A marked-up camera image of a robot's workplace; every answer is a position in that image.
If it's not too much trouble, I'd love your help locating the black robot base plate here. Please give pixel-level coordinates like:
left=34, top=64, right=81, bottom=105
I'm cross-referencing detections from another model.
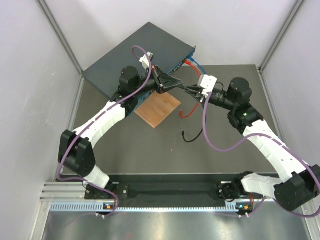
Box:
left=84, top=173, right=263, bottom=201

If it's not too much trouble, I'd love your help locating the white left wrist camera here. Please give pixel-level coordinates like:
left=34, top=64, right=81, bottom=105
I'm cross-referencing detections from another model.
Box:
left=139, top=51, right=154, bottom=70

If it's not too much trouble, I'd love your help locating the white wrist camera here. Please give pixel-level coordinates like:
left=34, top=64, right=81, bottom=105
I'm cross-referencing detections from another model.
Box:
left=197, top=74, right=218, bottom=98
left=139, top=51, right=154, bottom=70

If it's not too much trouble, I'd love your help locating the red ethernet cable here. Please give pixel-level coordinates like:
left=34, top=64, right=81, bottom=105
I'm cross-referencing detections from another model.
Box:
left=179, top=59, right=204, bottom=119

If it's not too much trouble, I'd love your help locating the dark blue network switch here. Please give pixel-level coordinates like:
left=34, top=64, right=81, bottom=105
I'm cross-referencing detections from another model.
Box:
left=82, top=22, right=196, bottom=110

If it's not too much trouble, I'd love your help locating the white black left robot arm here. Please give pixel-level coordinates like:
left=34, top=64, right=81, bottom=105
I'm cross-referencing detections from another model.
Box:
left=56, top=65, right=183, bottom=199

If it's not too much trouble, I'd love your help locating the wooden board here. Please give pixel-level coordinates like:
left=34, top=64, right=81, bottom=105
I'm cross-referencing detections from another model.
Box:
left=134, top=92, right=181, bottom=129

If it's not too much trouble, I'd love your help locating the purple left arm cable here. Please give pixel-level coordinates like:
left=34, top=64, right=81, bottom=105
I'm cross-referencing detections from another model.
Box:
left=55, top=45, right=153, bottom=220

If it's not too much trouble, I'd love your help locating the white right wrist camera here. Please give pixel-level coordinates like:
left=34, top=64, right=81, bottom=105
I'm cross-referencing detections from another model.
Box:
left=197, top=74, right=218, bottom=98

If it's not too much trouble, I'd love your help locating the aluminium frame rail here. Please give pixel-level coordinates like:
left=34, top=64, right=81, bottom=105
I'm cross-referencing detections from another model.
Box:
left=40, top=182, right=86, bottom=201

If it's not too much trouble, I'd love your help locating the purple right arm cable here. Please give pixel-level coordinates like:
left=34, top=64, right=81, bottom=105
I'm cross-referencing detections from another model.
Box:
left=201, top=92, right=320, bottom=219

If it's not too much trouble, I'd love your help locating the grey slotted cable duct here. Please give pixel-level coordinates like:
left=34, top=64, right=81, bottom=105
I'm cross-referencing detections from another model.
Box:
left=50, top=202, right=239, bottom=213

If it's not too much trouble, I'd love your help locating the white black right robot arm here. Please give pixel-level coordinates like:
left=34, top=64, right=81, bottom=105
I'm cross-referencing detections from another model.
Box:
left=183, top=74, right=320, bottom=213

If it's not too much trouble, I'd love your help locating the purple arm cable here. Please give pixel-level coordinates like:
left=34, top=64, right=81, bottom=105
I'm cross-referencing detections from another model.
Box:
left=55, top=45, right=153, bottom=220
left=201, top=92, right=320, bottom=219

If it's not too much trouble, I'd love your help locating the black ethernet cable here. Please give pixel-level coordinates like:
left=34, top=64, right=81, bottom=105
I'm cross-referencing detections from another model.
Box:
left=178, top=84, right=204, bottom=144

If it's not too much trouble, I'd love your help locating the grey ethernet cable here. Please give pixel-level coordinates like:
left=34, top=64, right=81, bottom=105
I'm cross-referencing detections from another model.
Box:
left=187, top=59, right=207, bottom=78

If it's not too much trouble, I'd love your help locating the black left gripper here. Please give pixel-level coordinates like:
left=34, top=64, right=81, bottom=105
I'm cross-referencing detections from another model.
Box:
left=132, top=65, right=183, bottom=97

